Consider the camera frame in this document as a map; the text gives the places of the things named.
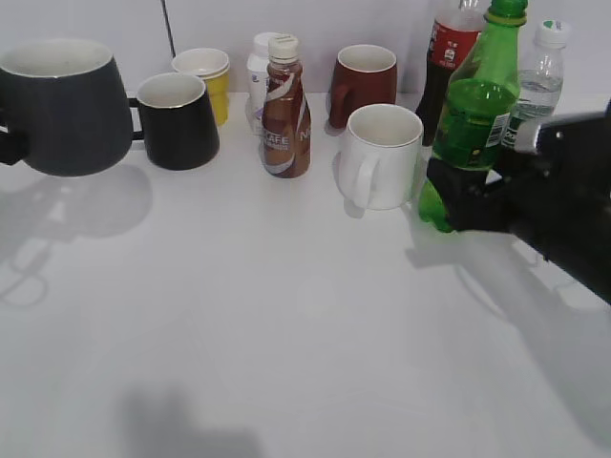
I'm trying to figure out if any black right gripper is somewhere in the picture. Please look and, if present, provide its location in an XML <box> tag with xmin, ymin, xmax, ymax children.
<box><xmin>426</xmin><ymin>111</ymin><xmax>610</xmax><ymax>302</ymax></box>

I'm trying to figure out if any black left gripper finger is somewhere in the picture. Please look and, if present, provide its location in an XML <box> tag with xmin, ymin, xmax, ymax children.
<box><xmin>0</xmin><ymin>130</ymin><xmax>27</xmax><ymax>165</ymax></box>

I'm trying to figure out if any dark grey ceramic mug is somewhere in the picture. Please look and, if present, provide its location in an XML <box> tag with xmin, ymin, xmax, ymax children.
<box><xmin>1</xmin><ymin>38</ymin><xmax>134</xmax><ymax>177</ymax></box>

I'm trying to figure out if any green soda bottle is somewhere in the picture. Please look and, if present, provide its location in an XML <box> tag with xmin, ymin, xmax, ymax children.
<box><xmin>418</xmin><ymin>0</ymin><xmax>528</xmax><ymax>233</ymax></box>

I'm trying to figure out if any yellow paper cup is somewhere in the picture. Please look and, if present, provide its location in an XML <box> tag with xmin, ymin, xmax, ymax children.
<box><xmin>171</xmin><ymin>48</ymin><xmax>230</xmax><ymax>126</ymax></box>

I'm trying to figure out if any white ceramic mug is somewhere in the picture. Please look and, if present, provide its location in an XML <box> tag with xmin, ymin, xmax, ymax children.
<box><xmin>337</xmin><ymin>103</ymin><xmax>424</xmax><ymax>211</ymax></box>

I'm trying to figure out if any clear water bottle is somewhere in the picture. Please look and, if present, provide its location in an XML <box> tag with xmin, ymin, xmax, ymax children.
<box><xmin>500</xmin><ymin>19</ymin><xmax>571</xmax><ymax>150</ymax></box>

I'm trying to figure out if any black ceramic mug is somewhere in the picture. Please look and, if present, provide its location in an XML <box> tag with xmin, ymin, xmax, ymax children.
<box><xmin>129</xmin><ymin>73</ymin><xmax>220</xmax><ymax>171</ymax></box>

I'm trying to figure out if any dark red ceramic mug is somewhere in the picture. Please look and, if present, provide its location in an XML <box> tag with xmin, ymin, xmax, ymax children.
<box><xmin>328</xmin><ymin>44</ymin><xmax>397</xmax><ymax>129</ymax></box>

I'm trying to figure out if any cola bottle red label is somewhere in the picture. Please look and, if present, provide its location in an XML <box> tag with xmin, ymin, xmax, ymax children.
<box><xmin>416</xmin><ymin>1</ymin><xmax>485</xmax><ymax>147</ymax></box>

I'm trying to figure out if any brown coffee drink bottle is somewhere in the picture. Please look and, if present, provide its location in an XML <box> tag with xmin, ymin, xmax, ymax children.
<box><xmin>262</xmin><ymin>33</ymin><xmax>311</xmax><ymax>178</ymax></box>

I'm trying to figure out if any white plastic bottle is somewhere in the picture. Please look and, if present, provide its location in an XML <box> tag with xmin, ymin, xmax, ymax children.
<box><xmin>246</xmin><ymin>31</ymin><xmax>280</xmax><ymax>135</ymax></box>

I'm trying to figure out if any black wall cable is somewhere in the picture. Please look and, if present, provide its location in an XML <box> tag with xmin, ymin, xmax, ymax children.
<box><xmin>159</xmin><ymin>0</ymin><xmax>176</xmax><ymax>59</ymax></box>

